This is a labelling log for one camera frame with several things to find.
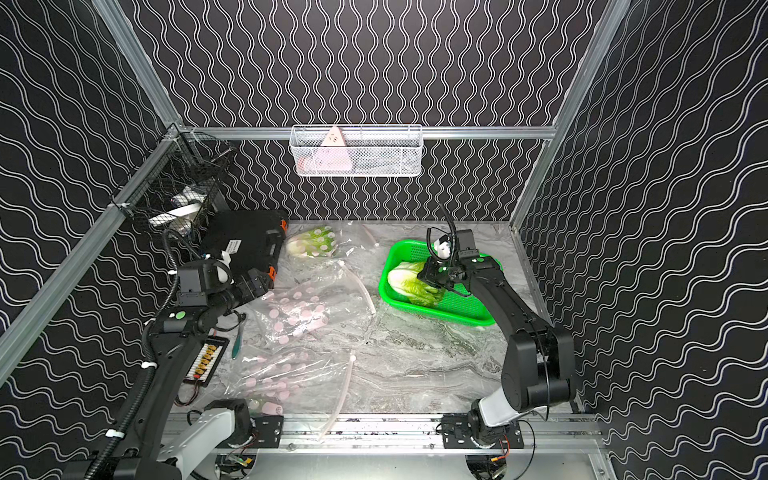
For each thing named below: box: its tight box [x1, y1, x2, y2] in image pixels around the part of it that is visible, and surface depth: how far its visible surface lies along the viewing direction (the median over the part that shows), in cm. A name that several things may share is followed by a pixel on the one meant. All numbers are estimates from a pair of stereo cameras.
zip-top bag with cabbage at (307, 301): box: [247, 260, 376, 349], surface depth 94 cm
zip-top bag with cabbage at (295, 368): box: [224, 319, 356, 441], surface depth 83 cm
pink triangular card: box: [304, 126, 352, 172], surface depth 92 cm
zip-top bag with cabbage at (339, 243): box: [284, 221, 396, 267], surface depth 109 cm
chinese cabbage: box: [387, 262, 445, 306], surface depth 89 cm
